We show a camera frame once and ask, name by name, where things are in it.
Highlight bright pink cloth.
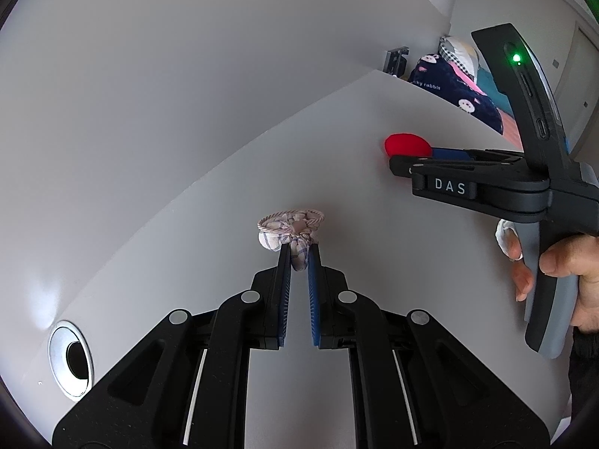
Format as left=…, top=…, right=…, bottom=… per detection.
left=456, top=68, right=486, bottom=95

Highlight person's right forearm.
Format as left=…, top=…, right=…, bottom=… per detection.
left=568, top=325, right=599, bottom=424

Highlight red ball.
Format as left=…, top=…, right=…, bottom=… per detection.
left=384, top=133, right=434, bottom=157

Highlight person's right hand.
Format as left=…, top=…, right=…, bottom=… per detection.
left=509, top=233, right=599, bottom=334

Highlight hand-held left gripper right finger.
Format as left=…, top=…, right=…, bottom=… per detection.
left=306, top=243, right=548, bottom=449

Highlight patchwork patterned pillow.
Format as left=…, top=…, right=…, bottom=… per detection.
left=439, top=35, right=479, bottom=80

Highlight navy printed blanket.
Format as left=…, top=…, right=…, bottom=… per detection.
left=406, top=54, right=504, bottom=134

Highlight plaid cloth pouch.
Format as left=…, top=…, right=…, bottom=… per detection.
left=257, top=208, right=325, bottom=272

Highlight silver desk grommet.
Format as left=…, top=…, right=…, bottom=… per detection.
left=49, top=320, right=94, bottom=398

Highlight teal blanket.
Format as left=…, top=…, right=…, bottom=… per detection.
left=477, top=68, right=504, bottom=100

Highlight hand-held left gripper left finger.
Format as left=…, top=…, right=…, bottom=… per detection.
left=51, top=243, right=293, bottom=449

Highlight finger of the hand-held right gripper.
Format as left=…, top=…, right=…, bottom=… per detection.
left=431, top=148, right=525, bottom=160
left=389, top=154, right=474, bottom=177

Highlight white crumpled tissue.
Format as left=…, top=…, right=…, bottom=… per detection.
left=495, top=219, right=522, bottom=261

